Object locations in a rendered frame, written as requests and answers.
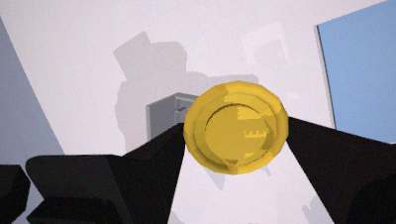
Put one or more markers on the yellow plate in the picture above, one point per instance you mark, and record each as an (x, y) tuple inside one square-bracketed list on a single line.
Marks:
[(236, 127)]

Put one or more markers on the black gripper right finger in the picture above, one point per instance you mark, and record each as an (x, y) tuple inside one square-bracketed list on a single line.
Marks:
[(354, 177)]

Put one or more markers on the light blue flat mat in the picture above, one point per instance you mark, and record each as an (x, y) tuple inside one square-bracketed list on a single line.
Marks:
[(359, 51)]

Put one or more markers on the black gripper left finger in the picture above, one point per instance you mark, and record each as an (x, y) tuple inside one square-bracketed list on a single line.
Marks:
[(140, 183)]

